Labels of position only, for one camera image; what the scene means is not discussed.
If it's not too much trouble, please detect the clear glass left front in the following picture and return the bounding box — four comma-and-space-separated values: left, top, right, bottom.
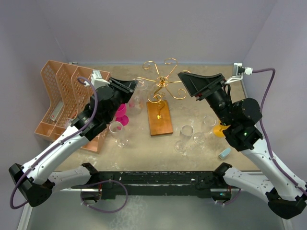
109, 121, 128, 148

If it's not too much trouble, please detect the purple cable loop under table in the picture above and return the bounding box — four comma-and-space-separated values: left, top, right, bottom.
80, 179, 130, 213

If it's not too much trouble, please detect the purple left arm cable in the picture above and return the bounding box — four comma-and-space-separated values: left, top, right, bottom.
9, 76, 99, 209

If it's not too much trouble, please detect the clear wine glass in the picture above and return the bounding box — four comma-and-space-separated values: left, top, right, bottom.
128, 78, 147, 115
203, 115, 216, 133

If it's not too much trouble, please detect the light blue small box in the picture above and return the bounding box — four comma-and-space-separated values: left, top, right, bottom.
218, 148, 232, 160

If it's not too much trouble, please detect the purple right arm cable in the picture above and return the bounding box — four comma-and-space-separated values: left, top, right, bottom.
251, 68, 307, 195

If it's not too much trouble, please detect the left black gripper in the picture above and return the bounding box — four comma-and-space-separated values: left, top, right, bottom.
106, 77, 138, 122

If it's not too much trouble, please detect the small clear glass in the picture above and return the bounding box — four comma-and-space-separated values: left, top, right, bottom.
193, 132, 206, 145

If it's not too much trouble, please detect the yellow plastic wine glass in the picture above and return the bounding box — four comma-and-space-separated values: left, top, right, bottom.
213, 123, 229, 138

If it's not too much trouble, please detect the black table front rail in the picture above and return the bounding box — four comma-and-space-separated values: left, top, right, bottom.
66, 163, 244, 199

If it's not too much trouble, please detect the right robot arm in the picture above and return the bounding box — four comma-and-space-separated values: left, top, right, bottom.
178, 72, 307, 219

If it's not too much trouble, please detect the silver red tube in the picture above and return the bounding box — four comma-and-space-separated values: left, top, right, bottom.
50, 101, 64, 122

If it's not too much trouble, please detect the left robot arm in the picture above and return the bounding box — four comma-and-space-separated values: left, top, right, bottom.
9, 77, 138, 209

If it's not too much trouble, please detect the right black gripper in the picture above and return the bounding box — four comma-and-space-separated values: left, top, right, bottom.
178, 72, 234, 126

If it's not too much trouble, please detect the pink plastic wine glass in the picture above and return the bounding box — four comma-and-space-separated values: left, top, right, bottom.
115, 103, 129, 126

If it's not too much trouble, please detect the clear champagne flute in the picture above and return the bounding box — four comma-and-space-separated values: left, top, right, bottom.
174, 125, 194, 153

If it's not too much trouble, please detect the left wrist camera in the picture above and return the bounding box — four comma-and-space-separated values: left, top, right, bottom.
90, 70, 110, 89

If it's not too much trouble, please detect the orange plastic file organizer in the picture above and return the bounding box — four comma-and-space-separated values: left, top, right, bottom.
35, 59, 116, 154

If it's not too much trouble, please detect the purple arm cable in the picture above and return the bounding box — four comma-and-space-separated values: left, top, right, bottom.
9, 76, 99, 209
251, 68, 307, 195

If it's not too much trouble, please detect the gold wire wine glass rack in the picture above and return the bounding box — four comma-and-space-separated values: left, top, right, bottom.
136, 57, 187, 137

